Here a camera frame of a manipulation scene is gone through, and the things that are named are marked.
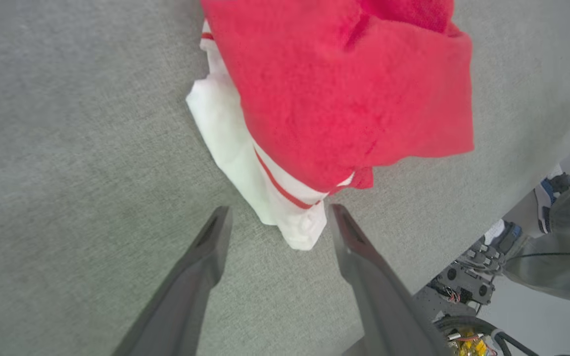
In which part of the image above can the blue and white sneaker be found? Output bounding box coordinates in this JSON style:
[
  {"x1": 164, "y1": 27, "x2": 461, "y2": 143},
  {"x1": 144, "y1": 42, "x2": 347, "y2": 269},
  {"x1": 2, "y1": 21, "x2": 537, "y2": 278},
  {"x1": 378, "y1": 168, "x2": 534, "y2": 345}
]
[
  {"x1": 483, "y1": 220, "x2": 523, "y2": 256},
  {"x1": 534, "y1": 173, "x2": 570, "y2": 234}
]

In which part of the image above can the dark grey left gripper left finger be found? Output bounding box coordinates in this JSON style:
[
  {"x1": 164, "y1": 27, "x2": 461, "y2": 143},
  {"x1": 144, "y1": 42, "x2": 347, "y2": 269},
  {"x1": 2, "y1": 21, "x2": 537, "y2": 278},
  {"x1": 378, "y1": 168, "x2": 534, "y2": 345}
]
[{"x1": 112, "y1": 206, "x2": 233, "y2": 356}]

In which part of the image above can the red and white basketball jersey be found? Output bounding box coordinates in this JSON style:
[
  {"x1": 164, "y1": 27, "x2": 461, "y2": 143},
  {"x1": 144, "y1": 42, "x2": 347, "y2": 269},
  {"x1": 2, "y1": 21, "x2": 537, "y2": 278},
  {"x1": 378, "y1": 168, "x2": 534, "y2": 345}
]
[{"x1": 186, "y1": 0, "x2": 475, "y2": 251}]

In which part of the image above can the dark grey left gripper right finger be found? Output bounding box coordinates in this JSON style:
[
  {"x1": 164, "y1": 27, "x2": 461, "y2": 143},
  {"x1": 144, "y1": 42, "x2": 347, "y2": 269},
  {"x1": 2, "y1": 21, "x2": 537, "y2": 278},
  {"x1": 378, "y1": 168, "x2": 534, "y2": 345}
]
[{"x1": 331, "y1": 204, "x2": 456, "y2": 356}]

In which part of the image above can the grey robot wheeled base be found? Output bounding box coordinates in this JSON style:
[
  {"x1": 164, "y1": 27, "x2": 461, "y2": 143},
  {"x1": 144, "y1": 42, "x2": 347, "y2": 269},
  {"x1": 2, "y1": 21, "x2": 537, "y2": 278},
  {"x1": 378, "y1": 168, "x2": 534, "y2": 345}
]
[{"x1": 413, "y1": 236, "x2": 513, "y2": 356}]

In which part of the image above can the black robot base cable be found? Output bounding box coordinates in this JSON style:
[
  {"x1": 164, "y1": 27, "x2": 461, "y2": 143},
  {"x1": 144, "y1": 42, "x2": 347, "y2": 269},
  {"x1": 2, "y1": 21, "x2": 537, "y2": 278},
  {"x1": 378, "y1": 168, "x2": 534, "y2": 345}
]
[{"x1": 492, "y1": 328, "x2": 539, "y2": 356}]

